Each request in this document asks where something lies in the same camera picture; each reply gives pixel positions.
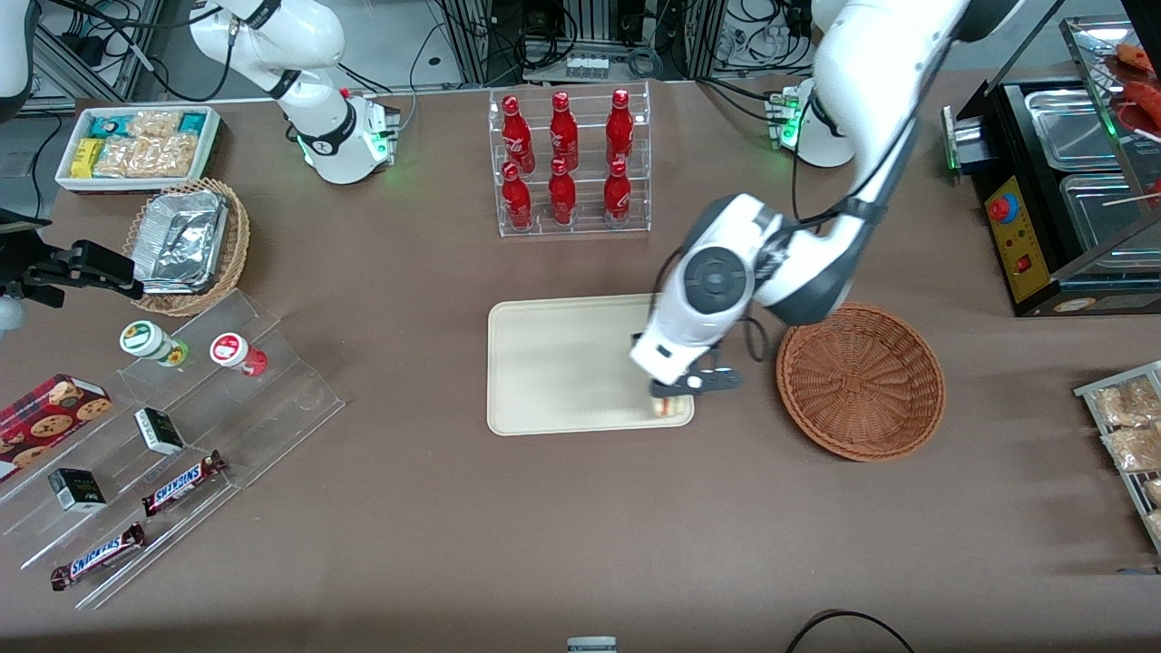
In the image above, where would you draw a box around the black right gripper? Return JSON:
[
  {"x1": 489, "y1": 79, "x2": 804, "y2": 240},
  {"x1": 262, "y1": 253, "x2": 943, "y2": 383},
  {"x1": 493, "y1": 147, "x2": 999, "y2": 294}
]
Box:
[{"x1": 0, "y1": 209, "x2": 147, "y2": 307}]

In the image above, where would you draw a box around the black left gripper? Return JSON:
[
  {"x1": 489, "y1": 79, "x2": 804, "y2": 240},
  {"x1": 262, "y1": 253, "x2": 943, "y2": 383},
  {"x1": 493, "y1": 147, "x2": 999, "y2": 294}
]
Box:
[{"x1": 646, "y1": 375, "x2": 700, "y2": 406}]

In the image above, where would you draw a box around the aluminium foil tray stack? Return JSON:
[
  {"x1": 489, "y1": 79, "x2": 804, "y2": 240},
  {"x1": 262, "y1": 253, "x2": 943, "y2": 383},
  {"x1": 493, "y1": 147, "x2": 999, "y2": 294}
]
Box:
[{"x1": 133, "y1": 190, "x2": 228, "y2": 296}]

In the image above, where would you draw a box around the beige rectangular tray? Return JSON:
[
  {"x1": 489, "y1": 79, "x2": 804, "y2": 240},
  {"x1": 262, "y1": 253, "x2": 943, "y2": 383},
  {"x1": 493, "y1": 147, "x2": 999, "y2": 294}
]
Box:
[{"x1": 487, "y1": 292, "x2": 696, "y2": 437}]

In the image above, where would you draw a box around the light wicker basket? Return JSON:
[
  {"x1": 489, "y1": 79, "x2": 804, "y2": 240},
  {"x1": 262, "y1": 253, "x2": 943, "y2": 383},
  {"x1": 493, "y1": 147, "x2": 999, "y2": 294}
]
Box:
[{"x1": 122, "y1": 179, "x2": 250, "y2": 317}]

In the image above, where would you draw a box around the brown wicker basket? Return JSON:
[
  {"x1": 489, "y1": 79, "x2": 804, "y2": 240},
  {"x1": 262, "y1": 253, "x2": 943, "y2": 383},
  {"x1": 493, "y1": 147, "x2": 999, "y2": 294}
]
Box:
[{"x1": 776, "y1": 302, "x2": 947, "y2": 463}]

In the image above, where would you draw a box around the green lidded cup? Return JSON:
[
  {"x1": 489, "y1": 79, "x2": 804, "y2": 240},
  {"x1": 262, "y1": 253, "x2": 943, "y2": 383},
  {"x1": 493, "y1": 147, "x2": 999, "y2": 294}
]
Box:
[{"x1": 120, "y1": 320, "x2": 190, "y2": 367}]

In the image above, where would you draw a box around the white snack bin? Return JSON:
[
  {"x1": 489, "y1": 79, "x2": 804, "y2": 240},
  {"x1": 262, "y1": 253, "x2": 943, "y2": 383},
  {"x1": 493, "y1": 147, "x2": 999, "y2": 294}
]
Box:
[{"x1": 54, "y1": 104, "x2": 223, "y2": 196}]

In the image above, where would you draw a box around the clear cracker bag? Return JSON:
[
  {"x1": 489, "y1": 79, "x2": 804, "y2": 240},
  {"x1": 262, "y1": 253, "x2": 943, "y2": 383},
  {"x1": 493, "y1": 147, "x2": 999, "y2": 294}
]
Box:
[
  {"x1": 95, "y1": 136, "x2": 146, "y2": 178},
  {"x1": 127, "y1": 111, "x2": 182, "y2": 139},
  {"x1": 141, "y1": 134, "x2": 198, "y2": 178}
]

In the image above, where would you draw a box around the red lidded cup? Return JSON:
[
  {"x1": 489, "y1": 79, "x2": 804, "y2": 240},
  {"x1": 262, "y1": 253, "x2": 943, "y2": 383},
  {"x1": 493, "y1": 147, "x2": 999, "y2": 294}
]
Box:
[{"x1": 210, "y1": 333, "x2": 268, "y2": 377}]

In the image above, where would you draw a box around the red tartan cookie box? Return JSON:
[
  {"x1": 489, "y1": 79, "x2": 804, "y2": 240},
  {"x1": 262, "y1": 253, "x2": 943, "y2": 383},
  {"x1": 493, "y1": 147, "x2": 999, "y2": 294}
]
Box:
[{"x1": 0, "y1": 374, "x2": 112, "y2": 482}]

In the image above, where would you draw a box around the small black box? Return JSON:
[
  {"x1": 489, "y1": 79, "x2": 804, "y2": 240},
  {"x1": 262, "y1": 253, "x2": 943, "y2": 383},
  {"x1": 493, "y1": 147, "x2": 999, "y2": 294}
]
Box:
[
  {"x1": 48, "y1": 468, "x2": 107, "y2": 513},
  {"x1": 134, "y1": 408, "x2": 185, "y2": 456}
]

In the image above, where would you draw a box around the clear acrylic bottle rack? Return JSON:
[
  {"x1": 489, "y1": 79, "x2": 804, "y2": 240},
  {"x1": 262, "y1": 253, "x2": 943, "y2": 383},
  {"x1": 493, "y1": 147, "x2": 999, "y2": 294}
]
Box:
[{"x1": 488, "y1": 82, "x2": 652, "y2": 239}]

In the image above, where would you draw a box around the red cola bottle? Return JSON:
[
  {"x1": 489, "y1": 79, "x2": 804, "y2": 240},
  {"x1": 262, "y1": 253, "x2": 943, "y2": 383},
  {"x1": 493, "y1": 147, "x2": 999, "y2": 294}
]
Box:
[
  {"x1": 549, "y1": 158, "x2": 578, "y2": 226},
  {"x1": 502, "y1": 162, "x2": 533, "y2": 230},
  {"x1": 606, "y1": 88, "x2": 635, "y2": 167},
  {"x1": 502, "y1": 95, "x2": 536, "y2": 175},
  {"x1": 603, "y1": 160, "x2": 632, "y2": 228},
  {"x1": 550, "y1": 92, "x2": 580, "y2": 171}
]

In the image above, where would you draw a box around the clear acrylic stepped stand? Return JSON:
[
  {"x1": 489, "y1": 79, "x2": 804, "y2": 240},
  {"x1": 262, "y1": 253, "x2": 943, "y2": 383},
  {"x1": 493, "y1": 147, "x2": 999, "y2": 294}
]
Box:
[{"x1": 0, "y1": 288, "x2": 346, "y2": 610}]

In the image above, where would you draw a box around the Snickers chocolate bar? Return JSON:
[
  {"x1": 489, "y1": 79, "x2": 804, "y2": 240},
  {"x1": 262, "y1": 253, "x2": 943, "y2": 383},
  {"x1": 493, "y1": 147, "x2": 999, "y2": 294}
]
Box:
[
  {"x1": 142, "y1": 451, "x2": 228, "y2": 518},
  {"x1": 50, "y1": 521, "x2": 148, "y2": 592}
]

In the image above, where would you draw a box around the black food warmer appliance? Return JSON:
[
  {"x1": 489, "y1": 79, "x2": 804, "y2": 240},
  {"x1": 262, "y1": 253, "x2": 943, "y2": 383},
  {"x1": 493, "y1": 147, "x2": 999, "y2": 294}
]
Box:
[{"x1": 941, "y1": 14, "x2": 1161, "y2": 318}]

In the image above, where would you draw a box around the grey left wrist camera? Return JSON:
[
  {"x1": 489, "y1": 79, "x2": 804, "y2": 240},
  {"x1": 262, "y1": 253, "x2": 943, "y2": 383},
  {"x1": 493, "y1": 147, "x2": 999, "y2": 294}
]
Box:
[{"x1": 682, "y1": 365, "x2": 743, "y2": 394}]

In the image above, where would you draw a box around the black floor cable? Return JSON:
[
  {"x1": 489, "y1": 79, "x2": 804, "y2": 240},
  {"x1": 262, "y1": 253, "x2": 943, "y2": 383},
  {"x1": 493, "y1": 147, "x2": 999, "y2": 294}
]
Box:
[{"x1": 785, "y1": 609, "x2": 917, "y2": 653}]

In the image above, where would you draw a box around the aluminium frame rack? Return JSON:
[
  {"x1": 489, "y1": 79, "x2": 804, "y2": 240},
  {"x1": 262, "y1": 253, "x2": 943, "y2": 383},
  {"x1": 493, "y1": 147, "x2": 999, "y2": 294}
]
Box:
[{"x1": 434, "y1": 0, "x2": 727, "y2": 87}]

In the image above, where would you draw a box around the grey wire rack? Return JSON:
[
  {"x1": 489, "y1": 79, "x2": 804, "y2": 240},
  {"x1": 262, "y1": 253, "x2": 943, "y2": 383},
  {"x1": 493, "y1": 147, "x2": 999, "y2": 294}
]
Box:
[{"x1": 1075, "y1": 361, "x2": 1161, "y2": 554}]

